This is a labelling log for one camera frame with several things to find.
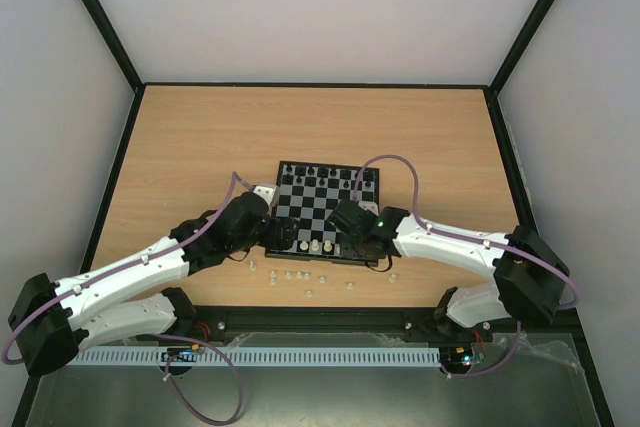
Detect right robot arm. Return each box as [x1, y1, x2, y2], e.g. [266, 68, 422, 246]
[328, 200, 570, 339]

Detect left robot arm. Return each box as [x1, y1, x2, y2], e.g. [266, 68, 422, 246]
[8, 187, 299, 377]

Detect black white chessboard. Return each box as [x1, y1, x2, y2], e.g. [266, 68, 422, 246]
[265, 160, 364, 266]

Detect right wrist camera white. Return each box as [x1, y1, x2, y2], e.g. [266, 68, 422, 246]
[358, 201, 379, 216]

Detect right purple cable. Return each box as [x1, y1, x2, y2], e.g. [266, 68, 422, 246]
[352, 154, 581, 379]

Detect black aluminium frame rail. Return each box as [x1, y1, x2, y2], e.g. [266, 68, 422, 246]
[189, 304, 581, 343]

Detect light blue cable duct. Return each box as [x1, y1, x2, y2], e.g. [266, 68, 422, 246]
[70, 346, 441, 368]

